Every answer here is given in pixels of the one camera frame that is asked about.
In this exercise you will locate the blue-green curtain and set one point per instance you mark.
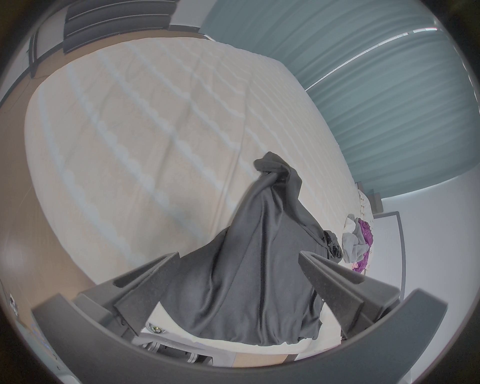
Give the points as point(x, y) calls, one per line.
point(300, 33)
point(405, 123)

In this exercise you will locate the grey knit garment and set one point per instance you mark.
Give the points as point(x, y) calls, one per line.
point(352, 243)

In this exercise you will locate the black chest of drawers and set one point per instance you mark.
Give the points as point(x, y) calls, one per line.
point(112, 26)

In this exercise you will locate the grey bedside table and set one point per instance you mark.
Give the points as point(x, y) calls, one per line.
point(374, 202)

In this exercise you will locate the white printed pillow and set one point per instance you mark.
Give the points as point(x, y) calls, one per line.
point(363, 204)

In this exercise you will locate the bed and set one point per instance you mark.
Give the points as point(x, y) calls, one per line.
point(150, 131)

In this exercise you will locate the purple satin garment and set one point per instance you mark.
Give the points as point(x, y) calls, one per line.
point(364, 234)

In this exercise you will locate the black T-shirt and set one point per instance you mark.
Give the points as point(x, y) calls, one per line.
point(243, 262)

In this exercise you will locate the white garment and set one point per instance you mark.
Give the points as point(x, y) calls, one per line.
point(350, 222)

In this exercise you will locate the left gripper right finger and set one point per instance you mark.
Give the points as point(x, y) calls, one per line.
point(337, 296)

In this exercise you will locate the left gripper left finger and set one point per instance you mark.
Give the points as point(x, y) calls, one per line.
point(138, 300)

